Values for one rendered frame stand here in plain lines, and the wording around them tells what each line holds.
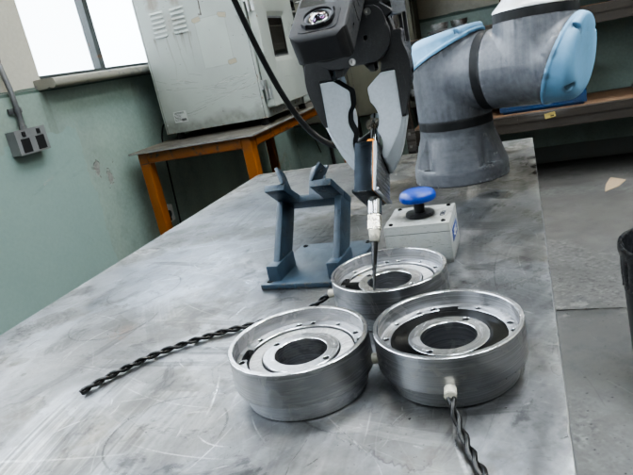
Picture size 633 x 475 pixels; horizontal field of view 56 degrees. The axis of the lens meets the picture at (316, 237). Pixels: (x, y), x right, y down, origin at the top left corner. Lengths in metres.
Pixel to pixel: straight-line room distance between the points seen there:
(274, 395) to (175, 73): 2.55
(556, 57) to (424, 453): 0.61
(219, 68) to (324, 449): 2.47
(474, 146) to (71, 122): 1.98
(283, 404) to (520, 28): 0.63
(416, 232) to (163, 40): 2.37
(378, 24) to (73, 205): 2.16
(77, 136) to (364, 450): 2.37
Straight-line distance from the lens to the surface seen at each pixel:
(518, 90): 0.89
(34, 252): 2.41
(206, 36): 2.79
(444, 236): 0.63
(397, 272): 0.56
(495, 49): 0.90
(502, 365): 0.40
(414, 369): 0.39
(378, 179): 0.52
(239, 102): 2.76
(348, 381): 0.41
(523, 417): 0.40
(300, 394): 0.40
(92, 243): 2.63
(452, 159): 0.94
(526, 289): 0.56
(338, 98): 0.54
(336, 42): 0.45
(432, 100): 0.94
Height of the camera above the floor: 1.03
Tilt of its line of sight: 17 degrees down
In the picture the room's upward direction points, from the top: 12 degrees counter-clockwise
